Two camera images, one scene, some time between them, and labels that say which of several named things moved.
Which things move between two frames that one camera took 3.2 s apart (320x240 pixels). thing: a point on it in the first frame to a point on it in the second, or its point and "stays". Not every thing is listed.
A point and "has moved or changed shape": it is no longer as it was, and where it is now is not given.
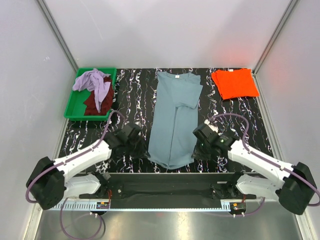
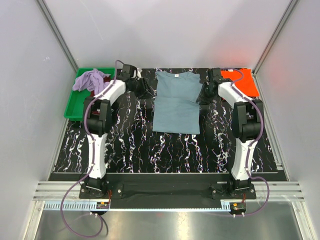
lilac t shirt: (93, 80) stays
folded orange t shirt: (235, 83) stays
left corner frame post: (57, 34) stays
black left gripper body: (136, 147) to (139, 88)
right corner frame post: (292, 5) stays
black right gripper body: (201, 151) to (205, 96)
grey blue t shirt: (174, 120) has moved or changed shape
